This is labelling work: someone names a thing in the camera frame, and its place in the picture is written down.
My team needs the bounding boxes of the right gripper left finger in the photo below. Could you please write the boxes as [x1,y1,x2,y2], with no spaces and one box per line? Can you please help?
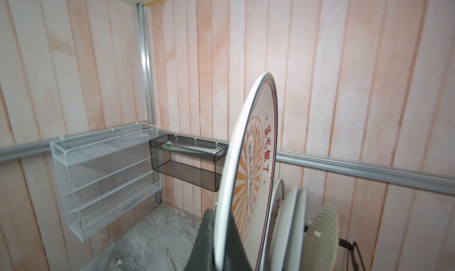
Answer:
[184,209,215,271]

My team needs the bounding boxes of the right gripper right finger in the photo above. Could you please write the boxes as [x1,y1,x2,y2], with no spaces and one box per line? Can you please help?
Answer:
[223,217,252,271]

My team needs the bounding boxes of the white plate black outline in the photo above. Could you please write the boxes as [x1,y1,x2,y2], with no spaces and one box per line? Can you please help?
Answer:
[269,186,299,271]

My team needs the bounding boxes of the orange sunburst plate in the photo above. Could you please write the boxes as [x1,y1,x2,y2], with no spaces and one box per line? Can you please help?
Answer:
[213,73,278,271]
[260,179,284,271]

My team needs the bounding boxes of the yellow woven round mat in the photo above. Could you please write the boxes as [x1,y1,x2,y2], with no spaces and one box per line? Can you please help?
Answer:
[301,207,339,271]

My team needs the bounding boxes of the black wire dish rack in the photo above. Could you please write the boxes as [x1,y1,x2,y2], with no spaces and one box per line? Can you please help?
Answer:
[303,224,367,271]

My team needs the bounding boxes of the dark green rim plate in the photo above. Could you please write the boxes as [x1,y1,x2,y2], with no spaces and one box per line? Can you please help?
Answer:
[284,188,307,271]

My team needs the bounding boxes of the black mesh wall basket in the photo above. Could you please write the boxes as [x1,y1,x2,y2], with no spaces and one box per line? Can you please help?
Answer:
[149,134,228,192]

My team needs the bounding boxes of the white wire mesh shelf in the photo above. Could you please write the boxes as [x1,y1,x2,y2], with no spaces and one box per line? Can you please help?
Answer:
[50,122,162,241]

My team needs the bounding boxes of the horizontal aluminium wall rail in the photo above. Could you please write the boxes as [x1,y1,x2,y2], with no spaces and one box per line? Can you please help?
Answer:
[1,130,455,197]

